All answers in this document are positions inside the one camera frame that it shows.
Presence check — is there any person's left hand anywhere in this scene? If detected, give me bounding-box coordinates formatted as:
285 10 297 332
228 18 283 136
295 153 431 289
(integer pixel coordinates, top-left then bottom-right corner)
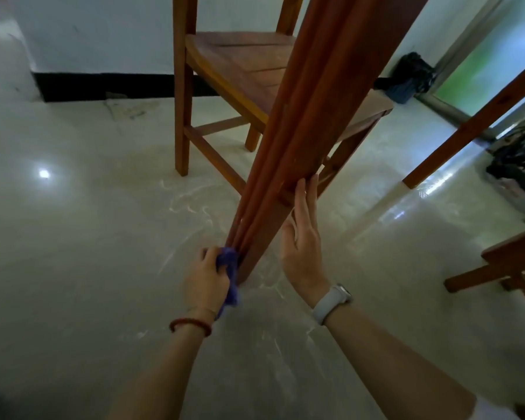
183 247 232 321

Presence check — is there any person's right hand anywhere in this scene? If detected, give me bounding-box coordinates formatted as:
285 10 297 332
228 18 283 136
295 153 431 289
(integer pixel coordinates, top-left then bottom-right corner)
280 174 332 308

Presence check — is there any blue cleaning cloth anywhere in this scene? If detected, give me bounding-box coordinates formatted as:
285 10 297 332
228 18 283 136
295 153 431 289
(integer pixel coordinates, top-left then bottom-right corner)
215 247 241 320

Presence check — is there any red-brown wooden table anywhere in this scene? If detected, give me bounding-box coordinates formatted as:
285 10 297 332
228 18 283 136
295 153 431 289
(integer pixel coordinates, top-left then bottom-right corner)
225 0 525 285

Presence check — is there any person's left forearm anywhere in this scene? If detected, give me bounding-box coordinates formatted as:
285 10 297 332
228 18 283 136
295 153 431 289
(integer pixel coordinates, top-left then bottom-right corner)
107 315 214 420

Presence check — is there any person's right forearm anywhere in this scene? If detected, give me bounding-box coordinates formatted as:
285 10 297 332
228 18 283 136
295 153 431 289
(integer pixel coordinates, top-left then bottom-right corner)
323 302 478 420

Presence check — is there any white wristwatch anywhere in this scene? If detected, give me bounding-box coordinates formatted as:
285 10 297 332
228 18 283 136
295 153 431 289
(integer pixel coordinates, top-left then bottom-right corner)
311 283 353 326

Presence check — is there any dark blue bucket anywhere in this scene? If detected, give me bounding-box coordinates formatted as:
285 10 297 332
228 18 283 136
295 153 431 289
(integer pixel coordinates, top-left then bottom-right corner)
382 78 417 105

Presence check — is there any brown wooden chair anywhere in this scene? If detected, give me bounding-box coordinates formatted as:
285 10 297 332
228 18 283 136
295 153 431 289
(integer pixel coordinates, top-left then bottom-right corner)
173 0 394 196

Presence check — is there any black plastic bag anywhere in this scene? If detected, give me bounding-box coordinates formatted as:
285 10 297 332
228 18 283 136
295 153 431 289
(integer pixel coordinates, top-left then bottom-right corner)
390 52 437 95

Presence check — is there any brown wooden stool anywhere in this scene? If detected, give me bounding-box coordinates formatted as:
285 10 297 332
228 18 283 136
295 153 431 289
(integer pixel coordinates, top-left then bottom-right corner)
444 225 525 318

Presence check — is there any white sleeve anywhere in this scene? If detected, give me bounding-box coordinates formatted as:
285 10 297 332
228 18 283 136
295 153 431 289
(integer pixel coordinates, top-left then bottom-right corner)
467 395 522 420

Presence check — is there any red-brown bead bracelet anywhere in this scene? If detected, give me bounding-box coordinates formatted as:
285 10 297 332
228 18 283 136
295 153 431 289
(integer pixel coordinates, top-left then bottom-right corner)
169 317 213 337

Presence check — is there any pile of black cables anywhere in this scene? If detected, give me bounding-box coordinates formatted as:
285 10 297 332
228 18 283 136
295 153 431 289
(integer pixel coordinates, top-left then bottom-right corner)
485 123 525 216

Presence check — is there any glass door with metal frame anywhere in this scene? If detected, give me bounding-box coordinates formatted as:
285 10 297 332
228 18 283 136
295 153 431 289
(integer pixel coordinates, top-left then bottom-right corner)
417 0 525 141

